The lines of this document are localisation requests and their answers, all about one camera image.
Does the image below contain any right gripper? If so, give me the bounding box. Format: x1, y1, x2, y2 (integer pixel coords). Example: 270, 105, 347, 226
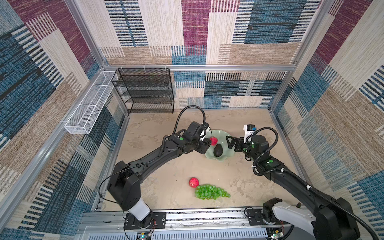
225, 136, 259, 163

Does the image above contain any red apple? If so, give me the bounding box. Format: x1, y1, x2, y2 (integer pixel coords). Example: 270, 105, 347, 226
189, 178, 200, 188
210, 137, 218, 146

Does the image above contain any dark avocado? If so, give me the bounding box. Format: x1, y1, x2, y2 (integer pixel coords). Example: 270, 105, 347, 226
213, 144, 223, 158

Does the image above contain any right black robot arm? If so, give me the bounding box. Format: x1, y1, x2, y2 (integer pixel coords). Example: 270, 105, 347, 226
226, 128, 379, 240

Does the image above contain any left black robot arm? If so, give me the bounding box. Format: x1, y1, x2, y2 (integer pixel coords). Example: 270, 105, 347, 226
101, 105, 211, 221

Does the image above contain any light green wavy fruit bowl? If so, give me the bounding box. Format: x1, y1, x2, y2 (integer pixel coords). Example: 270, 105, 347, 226
205, 130, 235, 162

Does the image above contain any green grape bunch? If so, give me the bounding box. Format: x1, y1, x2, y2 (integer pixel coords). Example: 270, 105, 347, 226
195, 184, 231, 200

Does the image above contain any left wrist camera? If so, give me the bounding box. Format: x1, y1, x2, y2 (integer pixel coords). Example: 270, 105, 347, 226
200, 127, 210, 141

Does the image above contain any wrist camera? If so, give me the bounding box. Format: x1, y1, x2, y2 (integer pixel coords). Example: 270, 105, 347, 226
244, 124, 257, 143
200, 127, 210, 141

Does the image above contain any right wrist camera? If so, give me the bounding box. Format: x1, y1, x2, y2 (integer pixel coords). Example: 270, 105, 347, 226
244, 124, 257, 143

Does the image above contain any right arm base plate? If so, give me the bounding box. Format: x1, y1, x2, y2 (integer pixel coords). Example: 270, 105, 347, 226
245, 208, 281, 226

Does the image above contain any aluminium mounting rail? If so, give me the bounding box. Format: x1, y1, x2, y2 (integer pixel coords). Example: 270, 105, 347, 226
75, 207, 291, 240

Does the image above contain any black wire shelf rack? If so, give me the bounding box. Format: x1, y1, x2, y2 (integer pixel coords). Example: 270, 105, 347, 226
112, 68, 175, 114

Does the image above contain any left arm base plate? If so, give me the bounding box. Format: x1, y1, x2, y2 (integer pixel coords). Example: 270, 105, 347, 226
124, 212, 167, 230

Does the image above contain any white wire mesh basket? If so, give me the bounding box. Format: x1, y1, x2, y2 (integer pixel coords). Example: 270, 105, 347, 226
65, 71, 115, 135

